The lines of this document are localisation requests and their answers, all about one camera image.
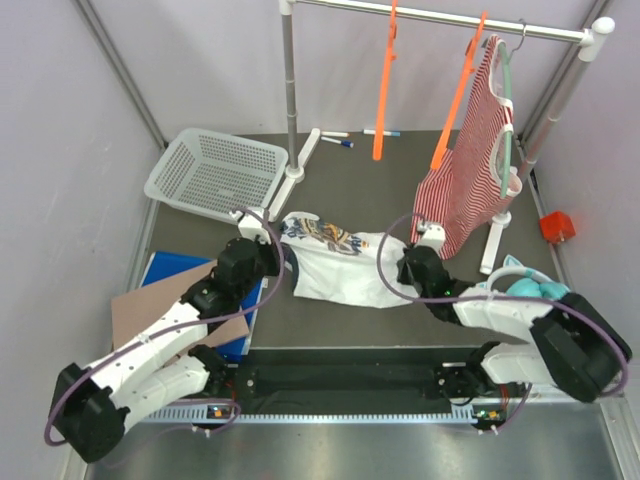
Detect white printed tank top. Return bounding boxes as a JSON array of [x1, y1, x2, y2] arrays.
[[280, 212, 418, 309]]

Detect orange hanger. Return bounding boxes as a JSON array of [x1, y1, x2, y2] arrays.
[[372, 0, 398, 161], [430, 11, 488, 170]]

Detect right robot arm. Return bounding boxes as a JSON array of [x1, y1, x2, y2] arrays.
[[397, 245, 632, 403]]

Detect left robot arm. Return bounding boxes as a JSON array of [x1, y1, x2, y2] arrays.
[[44, 238, 285, 463]]

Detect red striped tank top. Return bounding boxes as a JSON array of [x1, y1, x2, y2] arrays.
[[410, 34, 522, 260]]

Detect green hanger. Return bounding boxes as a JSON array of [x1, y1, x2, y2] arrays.
[[497, 41, 520, 199]]

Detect white perforated plastic basket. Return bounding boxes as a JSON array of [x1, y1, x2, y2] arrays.
[[144, 128, 288, 223]]

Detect teal cat ear headphones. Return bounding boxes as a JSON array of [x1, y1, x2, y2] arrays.
[[477, 254, 570, 300]]

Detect white marker blue tip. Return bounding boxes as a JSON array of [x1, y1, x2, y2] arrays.
[[362, 129, 401, 137]]

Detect brown cardboard sheet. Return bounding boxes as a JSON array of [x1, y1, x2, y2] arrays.
[[111, 261, 249, 350]]

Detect red cube block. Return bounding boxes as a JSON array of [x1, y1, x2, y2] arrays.
[[539, 211, 576, 245]]

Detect white marker orange cap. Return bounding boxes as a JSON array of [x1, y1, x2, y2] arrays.
[[321, 130, 350, 138]]

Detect white marker blue cap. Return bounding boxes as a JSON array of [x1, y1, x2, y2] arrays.
[[320, 136, 354, 148]]

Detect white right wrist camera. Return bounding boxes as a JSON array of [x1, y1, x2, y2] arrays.
[[412, 222, 446, 256]]

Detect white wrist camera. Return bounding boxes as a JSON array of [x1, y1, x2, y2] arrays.
[[229, 207, 272, 244], [412, 222, 446, 256]]

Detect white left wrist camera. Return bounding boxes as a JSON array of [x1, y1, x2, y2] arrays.
[[229, 207, 272, 244]]

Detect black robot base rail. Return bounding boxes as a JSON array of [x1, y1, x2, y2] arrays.
[[204, 347, 502, 414]]

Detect grey slotted cable duct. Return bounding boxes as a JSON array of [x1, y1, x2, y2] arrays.
[[142, 404, 504, 425]]

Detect grey aluminium frame post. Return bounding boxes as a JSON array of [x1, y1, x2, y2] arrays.
[[72, 0, 168, 149]]

